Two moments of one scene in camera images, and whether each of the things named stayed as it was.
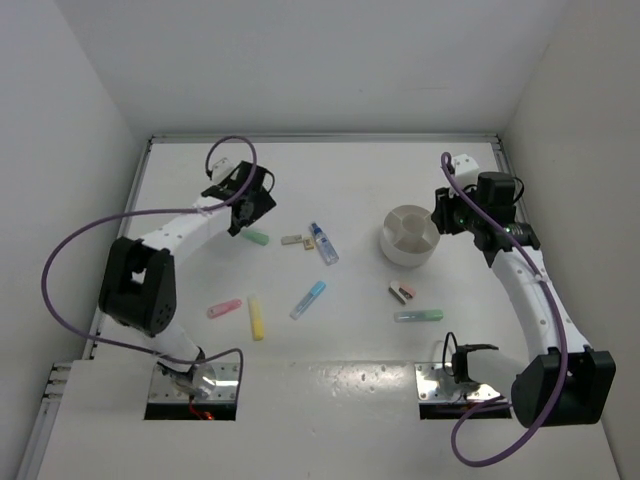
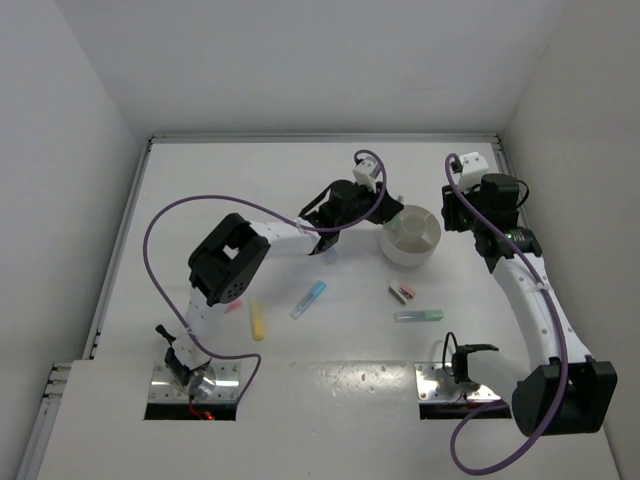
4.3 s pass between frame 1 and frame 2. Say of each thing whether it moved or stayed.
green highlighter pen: moved
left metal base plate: stayed
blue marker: stayed
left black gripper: moved
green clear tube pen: stayed
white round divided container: stayed
